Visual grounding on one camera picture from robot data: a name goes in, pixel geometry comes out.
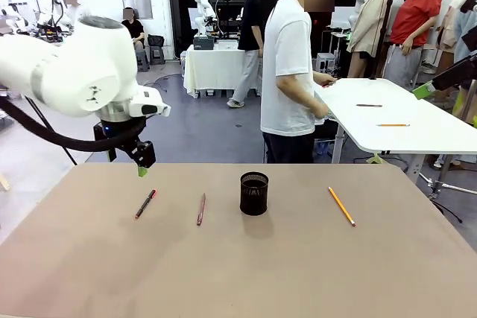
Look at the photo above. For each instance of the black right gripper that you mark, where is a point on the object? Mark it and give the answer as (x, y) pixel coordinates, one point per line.
(469, 68)

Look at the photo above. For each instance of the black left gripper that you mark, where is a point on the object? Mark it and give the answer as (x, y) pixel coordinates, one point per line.
(112, 130)

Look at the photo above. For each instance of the black marker with red cap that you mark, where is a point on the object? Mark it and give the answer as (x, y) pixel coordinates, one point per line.
(145, 204)

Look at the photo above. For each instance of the dark red pen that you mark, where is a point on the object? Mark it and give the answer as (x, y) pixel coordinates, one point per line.
(201, 209)

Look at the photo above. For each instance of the yellow pencil with pink eraser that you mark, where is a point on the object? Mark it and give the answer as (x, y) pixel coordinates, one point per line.
(341, 206)

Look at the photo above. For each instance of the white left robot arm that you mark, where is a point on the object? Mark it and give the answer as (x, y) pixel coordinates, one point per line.
(74, 68)

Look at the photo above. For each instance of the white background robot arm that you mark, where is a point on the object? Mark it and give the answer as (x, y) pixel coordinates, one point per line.
(203, 9)

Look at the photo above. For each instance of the black mesh pen holder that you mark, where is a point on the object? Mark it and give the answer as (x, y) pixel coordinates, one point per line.
(254, 199)

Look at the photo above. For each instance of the person left hand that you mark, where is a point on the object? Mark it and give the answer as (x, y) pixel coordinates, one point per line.
(327, 80)

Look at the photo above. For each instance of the person right hand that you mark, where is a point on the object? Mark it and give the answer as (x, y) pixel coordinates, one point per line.
(320, 111)

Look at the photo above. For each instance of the figure in red shirt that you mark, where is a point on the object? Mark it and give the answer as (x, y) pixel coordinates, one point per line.
(415, 16)

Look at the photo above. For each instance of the black tripod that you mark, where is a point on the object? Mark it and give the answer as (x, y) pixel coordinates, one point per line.
(56, 135)

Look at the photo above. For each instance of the grey plastic stool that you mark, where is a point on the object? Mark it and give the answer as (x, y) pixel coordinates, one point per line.
(142, 61)

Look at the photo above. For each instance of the dark plastic stool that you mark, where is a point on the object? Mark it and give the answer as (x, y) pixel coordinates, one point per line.
(157, 56)

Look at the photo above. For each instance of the pale green tape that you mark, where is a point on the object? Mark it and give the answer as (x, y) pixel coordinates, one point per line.
(375, 159)

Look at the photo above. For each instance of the metal light stand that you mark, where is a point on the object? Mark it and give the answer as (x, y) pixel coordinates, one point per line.
(438, 187)

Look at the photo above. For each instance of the black bag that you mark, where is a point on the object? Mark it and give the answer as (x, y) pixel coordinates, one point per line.
(156, 40)

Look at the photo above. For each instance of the table with white cloth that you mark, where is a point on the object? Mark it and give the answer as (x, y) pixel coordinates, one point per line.
(208, 68)

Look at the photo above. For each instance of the white plastic stool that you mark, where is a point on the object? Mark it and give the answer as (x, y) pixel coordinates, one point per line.
(325, 63)

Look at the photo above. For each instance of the seated person in black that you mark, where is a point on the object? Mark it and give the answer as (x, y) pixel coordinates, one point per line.
(135, 29)

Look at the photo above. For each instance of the wooden stick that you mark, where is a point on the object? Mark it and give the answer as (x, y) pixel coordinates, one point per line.
(4, 183)

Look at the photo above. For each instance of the dark equipment box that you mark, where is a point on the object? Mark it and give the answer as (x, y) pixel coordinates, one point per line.
(203, 42)

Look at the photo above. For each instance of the person in white shirt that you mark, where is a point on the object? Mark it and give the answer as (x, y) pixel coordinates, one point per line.
(74, 7)

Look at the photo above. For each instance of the person in white t-shirt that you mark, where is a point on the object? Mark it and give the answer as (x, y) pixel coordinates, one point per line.
(287, 53)

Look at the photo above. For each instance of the white robot with black head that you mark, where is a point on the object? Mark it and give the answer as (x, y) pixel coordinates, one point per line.
(52, 1)

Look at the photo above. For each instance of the black equipment stand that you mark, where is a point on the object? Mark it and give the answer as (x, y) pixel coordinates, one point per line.
(227, 9)

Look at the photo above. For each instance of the person in black t-shirt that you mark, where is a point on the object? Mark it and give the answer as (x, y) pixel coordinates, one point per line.
(251, 24)

